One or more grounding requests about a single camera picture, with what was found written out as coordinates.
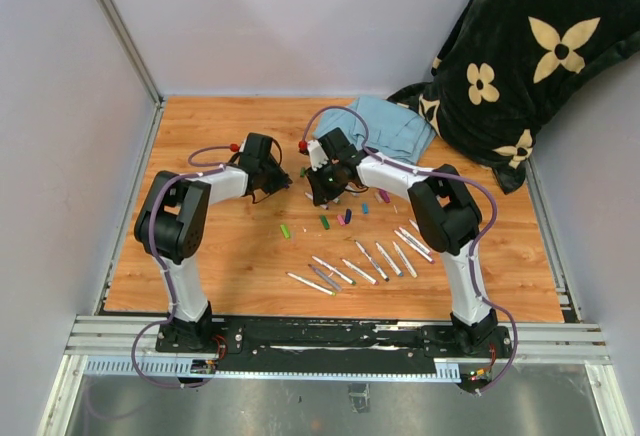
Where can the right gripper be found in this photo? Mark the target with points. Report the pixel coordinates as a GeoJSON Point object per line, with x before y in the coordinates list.
{"type": "Point", "coordinates": [321, 195]}

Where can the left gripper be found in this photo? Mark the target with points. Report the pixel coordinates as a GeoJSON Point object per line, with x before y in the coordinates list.
{"type": "Point", "coordinates": [280, 181]}

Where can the light green pen cap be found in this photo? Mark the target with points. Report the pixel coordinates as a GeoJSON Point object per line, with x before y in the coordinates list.
{"type": "Point", "coordinates": [285, 231]}

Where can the magenta pen cap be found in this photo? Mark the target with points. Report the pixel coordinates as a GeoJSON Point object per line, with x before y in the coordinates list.
{"type": "Point", "coordinates": [384, 196]}

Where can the green cap marker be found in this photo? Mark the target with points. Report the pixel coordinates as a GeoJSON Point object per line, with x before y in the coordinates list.
{"type": "Point", "coordinates": [333, 269]}

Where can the red pink cap marker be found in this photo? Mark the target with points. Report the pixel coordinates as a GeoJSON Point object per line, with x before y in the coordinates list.
{"type": "Point", "coordinates": [359, 271]}

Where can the lavender marker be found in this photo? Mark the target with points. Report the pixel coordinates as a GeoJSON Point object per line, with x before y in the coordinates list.
{"type": "Point", "coordinates": [326, 278]}

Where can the magenta cap marker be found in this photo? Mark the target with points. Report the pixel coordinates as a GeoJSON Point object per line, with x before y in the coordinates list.
{"type": "Point", "coordinates": [415, 247]}

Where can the light green marker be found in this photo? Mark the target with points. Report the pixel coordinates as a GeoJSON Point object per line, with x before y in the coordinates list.
{"type": "Point", "coordinates": [310, 284]}

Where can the black marker pen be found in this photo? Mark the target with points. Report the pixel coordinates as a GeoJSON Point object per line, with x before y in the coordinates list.
{"type": "Point", "coordinates": [414, 225]}

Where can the light blue cap marker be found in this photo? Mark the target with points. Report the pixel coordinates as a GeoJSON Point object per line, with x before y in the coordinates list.
{"type": "Point", "coordinates": [396, 269]}

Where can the dark blue cap marker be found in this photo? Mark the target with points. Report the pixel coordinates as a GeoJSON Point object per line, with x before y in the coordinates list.
{"type": "Point", "coordinates": [372, 261]}

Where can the white slim marker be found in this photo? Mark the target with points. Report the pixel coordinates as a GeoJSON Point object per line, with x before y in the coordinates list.
{"type": "Point", "coordinates": [405, 260]}

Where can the pink marker pen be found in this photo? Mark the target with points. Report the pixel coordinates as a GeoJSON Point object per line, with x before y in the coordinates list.
{"type": "Point", "coordinates": [415, 241]}

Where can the navy green marker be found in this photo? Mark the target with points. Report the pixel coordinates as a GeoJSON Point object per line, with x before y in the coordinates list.
{"type": "Point", "coordinates": [331, 204]}

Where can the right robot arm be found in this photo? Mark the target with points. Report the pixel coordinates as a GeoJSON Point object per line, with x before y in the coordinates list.
{"type": "Point", "coordinates": [447, 216]}

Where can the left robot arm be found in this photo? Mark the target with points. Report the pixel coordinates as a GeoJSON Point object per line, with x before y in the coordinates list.
{"type": "Point", "coordinates": [171, 224]}

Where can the light blue cloth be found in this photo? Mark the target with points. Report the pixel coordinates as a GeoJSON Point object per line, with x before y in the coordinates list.
{"type": "Point", "coordinates": [394, 130]}

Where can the black floral blanket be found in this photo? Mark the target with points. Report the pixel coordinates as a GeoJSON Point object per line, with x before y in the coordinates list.
{"type": "Point", "coordinates": [507, 68]}

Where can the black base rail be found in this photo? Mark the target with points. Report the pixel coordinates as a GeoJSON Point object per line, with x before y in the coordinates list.
{"type": "Point", "coordinates": [329, 347]}

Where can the aluminium corner post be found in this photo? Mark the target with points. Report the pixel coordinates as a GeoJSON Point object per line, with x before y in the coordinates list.
{"type": "Point", "coordinates": [119, 27]}

